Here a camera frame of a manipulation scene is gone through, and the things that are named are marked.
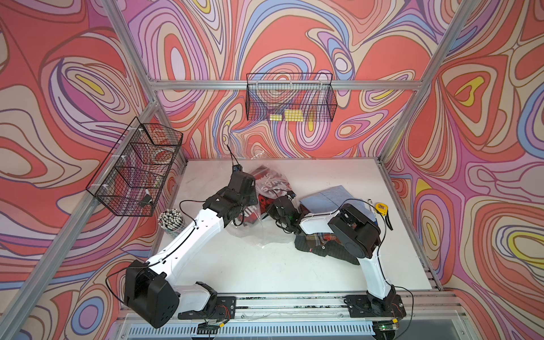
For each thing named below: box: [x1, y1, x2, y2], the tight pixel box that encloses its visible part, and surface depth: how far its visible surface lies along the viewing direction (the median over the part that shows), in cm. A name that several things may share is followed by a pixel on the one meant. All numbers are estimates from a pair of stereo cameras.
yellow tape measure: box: [375, 202, 394, 231], surface depth 98 cm
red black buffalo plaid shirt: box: [239, 165, 291, 224], surface depth 101 cm
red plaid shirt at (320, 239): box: [306, 232, 343, 248], surface depth 86 cm
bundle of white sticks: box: [157, 208, 186, 237], surface depth 78 cm
